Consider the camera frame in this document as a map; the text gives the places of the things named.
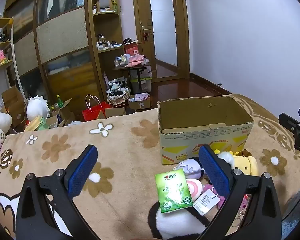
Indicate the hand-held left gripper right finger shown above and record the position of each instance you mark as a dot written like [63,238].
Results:
[213,173]

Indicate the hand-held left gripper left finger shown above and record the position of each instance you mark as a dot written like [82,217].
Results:
[82,173]

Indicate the purple haired plush doll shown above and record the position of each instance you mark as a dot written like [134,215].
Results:
[190,167]

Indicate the pink white round plush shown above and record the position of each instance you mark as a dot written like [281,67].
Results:
[193,188]

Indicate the yellow plush toy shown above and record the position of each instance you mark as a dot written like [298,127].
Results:
[242,165]

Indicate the green tissue packet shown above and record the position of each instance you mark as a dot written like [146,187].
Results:
[175,192]

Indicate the cardboard box yellow print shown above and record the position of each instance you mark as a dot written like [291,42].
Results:
[205,130]

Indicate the white hang tag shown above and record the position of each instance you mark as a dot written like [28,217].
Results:
[206,201]

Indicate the beige flower printed blanket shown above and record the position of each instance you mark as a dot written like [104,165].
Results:
[120,155]

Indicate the cardboard box with bottles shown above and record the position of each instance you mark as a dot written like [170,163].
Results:
[63,116]

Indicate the red paper bag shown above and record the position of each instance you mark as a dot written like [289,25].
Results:
[95,111]

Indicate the person's blue jeans leg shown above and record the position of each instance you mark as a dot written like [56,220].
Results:
[296,212]

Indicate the green bottle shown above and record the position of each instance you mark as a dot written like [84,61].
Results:
[60,101]

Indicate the wicker basket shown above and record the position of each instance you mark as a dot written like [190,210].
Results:
[117,97]

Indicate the small cardboard box pink contents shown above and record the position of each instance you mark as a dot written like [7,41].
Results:
[140,101]

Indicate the striped plush toy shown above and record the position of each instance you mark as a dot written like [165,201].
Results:
[117,84]

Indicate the brown cardboard box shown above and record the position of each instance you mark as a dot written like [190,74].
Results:
[13,105]

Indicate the small dark side table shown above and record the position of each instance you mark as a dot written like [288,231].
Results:
[139,76]

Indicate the white storage bin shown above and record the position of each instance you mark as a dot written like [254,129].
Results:
[145,78]

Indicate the pink cloth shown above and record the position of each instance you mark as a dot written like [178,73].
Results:
[136,60]

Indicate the white pole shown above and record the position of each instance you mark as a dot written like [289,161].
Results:
[16,62]

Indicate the wooden wardrobe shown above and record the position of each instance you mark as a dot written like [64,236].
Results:
[60,42]

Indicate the red box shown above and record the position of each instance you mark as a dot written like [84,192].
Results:
[131,49]

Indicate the wooden corner shelf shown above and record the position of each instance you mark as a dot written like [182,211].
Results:
[107,30]

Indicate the wooden door glass panel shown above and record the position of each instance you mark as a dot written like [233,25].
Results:
[162,27]

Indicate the wooden wall shelf with figurines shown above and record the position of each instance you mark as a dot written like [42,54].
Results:
[0,45]

